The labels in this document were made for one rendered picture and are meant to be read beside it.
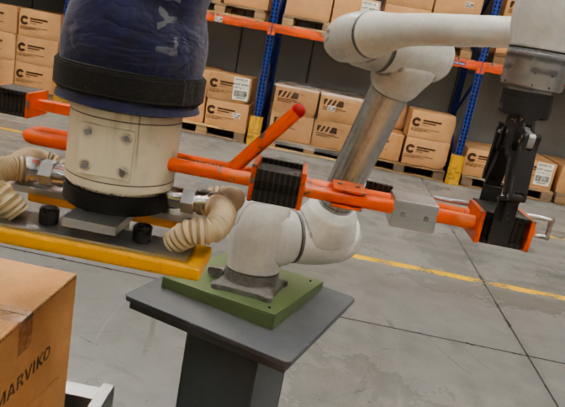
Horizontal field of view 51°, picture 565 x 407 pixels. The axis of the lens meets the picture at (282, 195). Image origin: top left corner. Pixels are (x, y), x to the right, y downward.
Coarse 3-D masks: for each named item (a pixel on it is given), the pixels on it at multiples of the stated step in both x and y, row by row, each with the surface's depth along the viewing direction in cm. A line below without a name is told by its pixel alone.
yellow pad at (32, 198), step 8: (32, 200) 103; (40, 200) 102; (48, 200) 102; (56, 200) 102; (64, 200) 102; (72, 208) 103; (176, 208) 106; (144, 216) 102; (152, 224) 102; (160, 224) 102; (168, 224) 102; (176, 224) 102
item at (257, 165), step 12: (264, 156) 98; (252, 168) 90; (264, 168) 94; (276, 168) 95; (288, 168) 97; (300, 168) 98; (252, 180) 90; (264, 180) 90; (276, 180) 89; (288, 180) 89; (300, 180) 89; (252, 192) 90; (264, 192) 90; (276, 192) 91; (288, 192) 91; (300, 192) 90; (276, 204) 90; (288, 204) 90; (300, 204) 91
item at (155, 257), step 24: (0, 216) 87; (24, 216) 89; (48, 216) 87; (0, 240) 84; (24, 240) 84; (48, 240) 84; (72, 240) 85; (96, 240) 85; (120, 240) 87; (144, 240) 87; (120, 264) 84; (144, 264) 84; (168, 264) 84; (192, 264) 85
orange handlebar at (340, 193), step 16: (64, 112) 119; (32, 128) 94; (48, 128) 96; (32, 144) 93; (48, 144) 92; (64, 144) 92; (176, 160) 92; (192, 160) 96; (208, 160) 96; (208, 176) 92; (224, 176) 92; (240, 176) 92; (304, 192) 92; (320, 192) 91; (336, 192) 92; (352, 192) 91; (368, 192) 95; (352, 208) 92; (368, 208) 92; (384, 208) 91; (448, 208) 95; (464, 208) 96; (448, 224) 92; (464, 224) 91
